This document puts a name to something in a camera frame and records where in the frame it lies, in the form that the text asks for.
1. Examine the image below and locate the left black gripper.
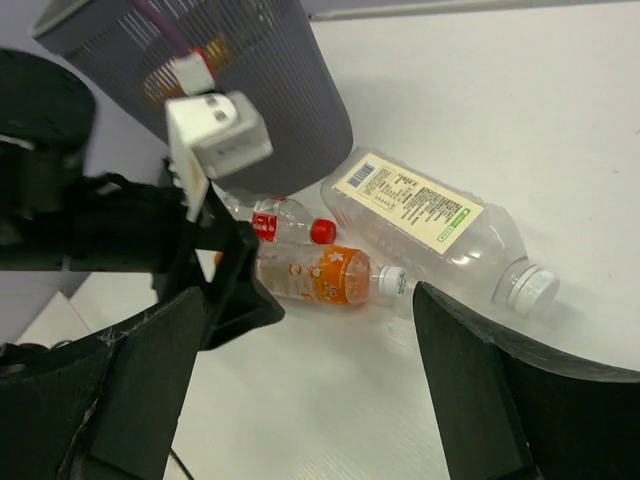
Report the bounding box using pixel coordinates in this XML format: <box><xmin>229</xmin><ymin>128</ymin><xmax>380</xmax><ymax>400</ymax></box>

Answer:
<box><xmin>64</xmin><ymin>157</ymin><xmax>284</xmax><ymax>350</ymax></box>

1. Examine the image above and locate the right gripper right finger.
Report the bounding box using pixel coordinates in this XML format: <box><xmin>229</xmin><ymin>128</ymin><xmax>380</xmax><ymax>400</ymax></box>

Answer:
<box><xmin>413</xmin><ymin>282</ymin><xmax>639</xmax><ymax>479</ymax></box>

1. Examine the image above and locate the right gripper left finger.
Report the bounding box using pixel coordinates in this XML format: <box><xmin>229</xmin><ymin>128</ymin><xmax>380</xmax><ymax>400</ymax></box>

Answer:
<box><xmin>1</xmin><ymin>288</ymin><xmax>205</xmax><ymax>479</ymax></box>

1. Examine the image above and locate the small red-label cola bottle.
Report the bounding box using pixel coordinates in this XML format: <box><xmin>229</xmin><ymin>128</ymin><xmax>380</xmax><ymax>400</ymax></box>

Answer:
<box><xmin>221</xmin><ymin>191</ymin><xmax>338</xmax><ymax>245</ymax></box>

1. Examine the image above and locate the orange juice bottle white cap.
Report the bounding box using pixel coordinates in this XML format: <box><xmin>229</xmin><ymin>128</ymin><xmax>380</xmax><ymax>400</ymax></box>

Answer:
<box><xmin>254</xmin><ymin>243</ymin><xmax>407</xmax><ymax>306</ymax></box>

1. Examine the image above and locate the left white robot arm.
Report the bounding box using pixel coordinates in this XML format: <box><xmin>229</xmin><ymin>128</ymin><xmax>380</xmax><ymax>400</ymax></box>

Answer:
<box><xmin>1</xmin><ymin>48</ymin><xmax>284</xmax><ymax>350</ymax></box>

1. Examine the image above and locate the grey mesh waste bin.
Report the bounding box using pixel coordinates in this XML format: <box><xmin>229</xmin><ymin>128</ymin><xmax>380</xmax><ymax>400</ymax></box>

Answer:
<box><xmin>31</xmin><ymin>1</ymin><xmax>353</xmax><ymax>196</ymax></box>

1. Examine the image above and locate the large clear beige-label bottle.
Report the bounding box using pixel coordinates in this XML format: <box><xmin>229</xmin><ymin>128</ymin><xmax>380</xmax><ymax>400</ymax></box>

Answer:
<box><xmin>320</xmin><ymin>147</ymin><xmax>560</xmax><ymax>319</ymax></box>

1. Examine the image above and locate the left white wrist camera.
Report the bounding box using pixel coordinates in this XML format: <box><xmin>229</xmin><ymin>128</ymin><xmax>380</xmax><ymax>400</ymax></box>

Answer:
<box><xmin>164</xmin><ymin>49</ymin><xmax>275</xmax><ymax>224</ymax></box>

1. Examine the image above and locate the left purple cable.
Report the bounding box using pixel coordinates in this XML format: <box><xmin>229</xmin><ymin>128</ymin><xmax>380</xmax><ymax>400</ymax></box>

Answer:
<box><xmin>132</xmin><ymin>0</ymin><xmax>194</xmax><ymax>56</ymax></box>

